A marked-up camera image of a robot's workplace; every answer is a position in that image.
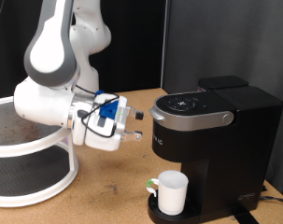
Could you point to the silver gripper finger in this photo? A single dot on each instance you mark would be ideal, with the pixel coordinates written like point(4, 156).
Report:
point(138, 115)
point(133, 136)

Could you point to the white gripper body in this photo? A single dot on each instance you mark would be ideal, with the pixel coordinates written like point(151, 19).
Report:
point(110, 141)

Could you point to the black Keurig coffee machine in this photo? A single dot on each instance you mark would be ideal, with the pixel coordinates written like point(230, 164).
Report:
point(225, 140)

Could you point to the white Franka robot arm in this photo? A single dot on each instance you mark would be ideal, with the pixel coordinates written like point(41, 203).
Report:
point(47, 56)

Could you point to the black backdrop curtain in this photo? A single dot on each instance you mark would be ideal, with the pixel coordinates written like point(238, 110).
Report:
point(131, 46)

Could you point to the white two-tier turntable shelf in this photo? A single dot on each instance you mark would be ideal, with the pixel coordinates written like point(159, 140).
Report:
point(29, 147)

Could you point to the grey partition panel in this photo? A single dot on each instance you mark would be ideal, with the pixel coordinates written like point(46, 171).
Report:
point(225, 37)

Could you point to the black tape strip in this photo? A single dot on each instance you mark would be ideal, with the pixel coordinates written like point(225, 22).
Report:
point(245, 217)

